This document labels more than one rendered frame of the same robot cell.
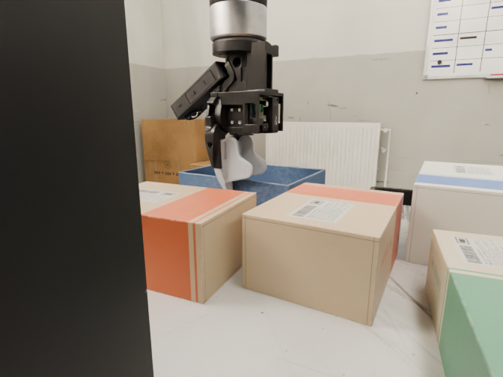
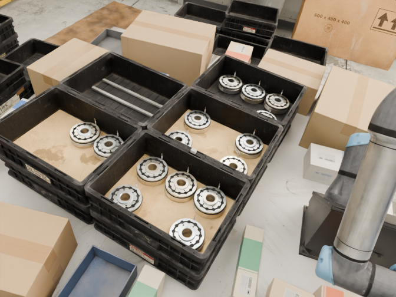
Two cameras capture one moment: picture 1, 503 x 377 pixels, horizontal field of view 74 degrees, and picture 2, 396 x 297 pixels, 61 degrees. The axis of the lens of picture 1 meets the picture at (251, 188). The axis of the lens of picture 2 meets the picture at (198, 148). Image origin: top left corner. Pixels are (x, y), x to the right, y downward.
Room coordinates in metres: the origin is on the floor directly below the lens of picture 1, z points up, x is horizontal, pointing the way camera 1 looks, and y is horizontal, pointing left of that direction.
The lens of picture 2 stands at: (0.58, -0.46, 1.72)
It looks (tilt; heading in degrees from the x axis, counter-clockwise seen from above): 47 degrees down; 167
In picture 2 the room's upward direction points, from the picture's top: 9 degrees clockwise
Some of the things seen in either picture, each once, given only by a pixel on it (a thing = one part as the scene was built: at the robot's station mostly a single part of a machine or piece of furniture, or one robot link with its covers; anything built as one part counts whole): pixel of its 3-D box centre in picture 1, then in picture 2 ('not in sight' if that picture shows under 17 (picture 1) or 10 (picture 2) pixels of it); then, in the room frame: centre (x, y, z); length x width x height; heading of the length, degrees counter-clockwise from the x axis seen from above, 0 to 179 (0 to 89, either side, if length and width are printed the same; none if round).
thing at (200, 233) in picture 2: not in sight; (187, 234); (0.12, -0.35, 0.86); 0.10 x 0.10 x 0.01
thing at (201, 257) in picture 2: not in sight; (170, 187); (0.00, -0.39, 0.92); 0.40 x 0.30 x 0.02; 54
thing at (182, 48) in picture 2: not in sight; (170, 48); (-0.97, -0.33, 0.80); 0.40 x 0.30 x 0.20; 69
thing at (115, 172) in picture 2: not in sight; (169, 197); (0.00, -0.39, 0.87); 0.40 x 0.30 x 0.11; 54
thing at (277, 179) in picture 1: (253, 191); not in sight; (0.55, 0.00, 0.74); 0.20 x 0.15 x 0.07; 59
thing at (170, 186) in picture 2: not in sight; (181, 184); (-0.06, -0.35, 0.86); 0.10 x 0.10 x 0.01
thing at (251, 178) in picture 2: not in sight; (216, 129); (-0.24, -0.21, 0.92); 0.40 x 0.30 x 0.02; 54
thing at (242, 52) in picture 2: not in sight; (237, 58); (-0.88, 0.01, 0.81); 0.16 x 0.12 x 0.07; 156
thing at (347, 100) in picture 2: not in sight; (348, 115); (-0.45, 0.44, 0.80); 0.40 x 0.30 x 0.20; 147
